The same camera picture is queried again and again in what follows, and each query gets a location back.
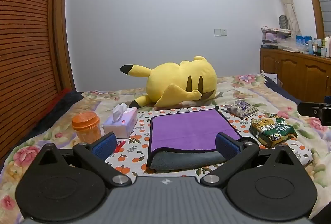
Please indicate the wooden cabinet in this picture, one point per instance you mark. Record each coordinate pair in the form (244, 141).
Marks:
(294, 71)

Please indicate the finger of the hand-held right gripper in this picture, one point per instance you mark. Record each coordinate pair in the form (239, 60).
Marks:
(309, 108)

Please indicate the stack of magazines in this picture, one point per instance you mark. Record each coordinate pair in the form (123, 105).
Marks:
(274, 37)

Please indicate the dark blue blanket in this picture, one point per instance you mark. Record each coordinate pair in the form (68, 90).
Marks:
(54, 107)

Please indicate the yellow plush toy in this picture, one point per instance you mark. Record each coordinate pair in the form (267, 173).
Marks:
(178, 81)

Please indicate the green noodle packet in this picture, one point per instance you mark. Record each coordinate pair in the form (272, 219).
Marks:
(271, 128)

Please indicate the grey hand fan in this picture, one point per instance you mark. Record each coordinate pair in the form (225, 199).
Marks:
(283, 21)

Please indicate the wooden louvre wardrobe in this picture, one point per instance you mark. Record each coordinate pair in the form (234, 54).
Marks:
(28, 53)

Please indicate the small red packet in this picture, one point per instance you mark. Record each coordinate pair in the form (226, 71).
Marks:
(119, 145)

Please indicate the white wall socket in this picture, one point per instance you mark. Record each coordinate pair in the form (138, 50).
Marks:
(220, 32)

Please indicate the group of bottles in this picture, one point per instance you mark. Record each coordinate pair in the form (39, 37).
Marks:
(320, 46)

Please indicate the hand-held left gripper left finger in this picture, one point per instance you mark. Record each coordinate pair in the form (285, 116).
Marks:
(104, 145)

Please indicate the white tissue box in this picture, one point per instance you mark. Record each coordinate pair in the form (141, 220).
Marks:
(121, 123)

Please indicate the orange plastic jar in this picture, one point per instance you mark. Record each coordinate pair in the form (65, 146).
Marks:
(86, 127)

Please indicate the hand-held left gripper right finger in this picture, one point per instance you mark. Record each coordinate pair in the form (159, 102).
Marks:
(227, 145)

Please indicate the purple and grey towel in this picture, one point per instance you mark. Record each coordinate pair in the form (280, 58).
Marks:
(188, 130)

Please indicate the orange fruit print cloth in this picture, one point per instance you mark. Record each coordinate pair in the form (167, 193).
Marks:
(137, 146)

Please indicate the purple tissue packet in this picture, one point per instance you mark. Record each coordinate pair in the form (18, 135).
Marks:
(240, 108)

